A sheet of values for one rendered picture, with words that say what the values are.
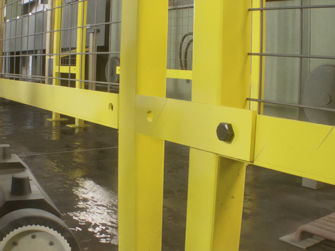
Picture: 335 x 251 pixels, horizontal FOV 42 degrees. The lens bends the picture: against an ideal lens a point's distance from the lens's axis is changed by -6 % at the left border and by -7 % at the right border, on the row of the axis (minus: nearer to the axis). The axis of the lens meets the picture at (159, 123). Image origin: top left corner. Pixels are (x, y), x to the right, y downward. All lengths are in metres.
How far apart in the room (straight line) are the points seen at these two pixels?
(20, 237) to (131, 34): 0.46
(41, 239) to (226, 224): 0.46
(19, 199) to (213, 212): 0.50
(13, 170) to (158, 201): 0.65
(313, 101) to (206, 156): 1.97
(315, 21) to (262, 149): 2.10
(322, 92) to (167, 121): 1.91
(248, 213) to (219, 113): 1.07
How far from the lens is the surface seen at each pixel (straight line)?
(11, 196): 0.95
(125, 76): 0.64
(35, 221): 0.87
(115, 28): 4.12
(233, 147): 0.47
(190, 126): 0.52
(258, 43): 2.24
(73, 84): 4.33
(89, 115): 0.74
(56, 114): 3.76
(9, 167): 1.26
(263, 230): 1.39
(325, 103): 2.40
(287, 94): 2.62
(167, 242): 1.27
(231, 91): 0.50
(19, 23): 6.83
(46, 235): 0.90
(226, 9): 0.50
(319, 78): 2.44
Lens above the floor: 0.49
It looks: 8 degrees down
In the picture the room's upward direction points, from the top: 2 degrees clockwise
